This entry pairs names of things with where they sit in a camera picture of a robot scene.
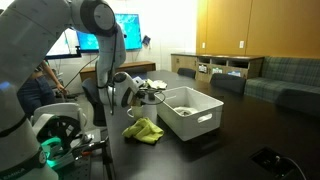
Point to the white wall outlet plate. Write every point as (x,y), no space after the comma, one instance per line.
(241,44)
(203,45)

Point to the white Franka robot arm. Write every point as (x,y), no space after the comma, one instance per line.
(30,50)

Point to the white mug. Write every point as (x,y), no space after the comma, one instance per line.
(136,113)

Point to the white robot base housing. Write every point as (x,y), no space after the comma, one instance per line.
(60,109)

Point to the small printed box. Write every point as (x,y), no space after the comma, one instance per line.
(202,69)
(217,70)
(235,74)

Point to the table power outlet box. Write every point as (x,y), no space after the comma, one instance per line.
(270,161)

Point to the white plastic bin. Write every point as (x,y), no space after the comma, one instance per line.
(180,126)

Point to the white papers stack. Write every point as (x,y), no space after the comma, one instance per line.
(158,84)

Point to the person in striped top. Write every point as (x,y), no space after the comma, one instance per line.
(36,93)

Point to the perforated metal breadboard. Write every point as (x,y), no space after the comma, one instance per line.
(83,170)

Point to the yellow microfibre cloth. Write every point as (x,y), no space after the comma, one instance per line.
(143,130)

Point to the white towel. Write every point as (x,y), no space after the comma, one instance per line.
(185,111)

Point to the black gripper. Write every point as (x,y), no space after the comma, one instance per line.
(148,94)

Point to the small wall mounted panel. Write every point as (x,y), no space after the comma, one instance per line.
(146,40)

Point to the wooden bench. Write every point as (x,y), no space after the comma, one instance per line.
(140,66)

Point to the wooden shelf cabinet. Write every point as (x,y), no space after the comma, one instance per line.
(186,63)

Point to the green plaid sofa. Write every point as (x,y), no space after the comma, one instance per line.
(286,80)

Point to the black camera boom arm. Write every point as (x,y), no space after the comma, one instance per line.
(63,55)

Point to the wall display screen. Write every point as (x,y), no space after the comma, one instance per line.
(131,33)
(60,46)

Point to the black office chair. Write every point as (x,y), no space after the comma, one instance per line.
(186,73)
(228,83)
(90,96)

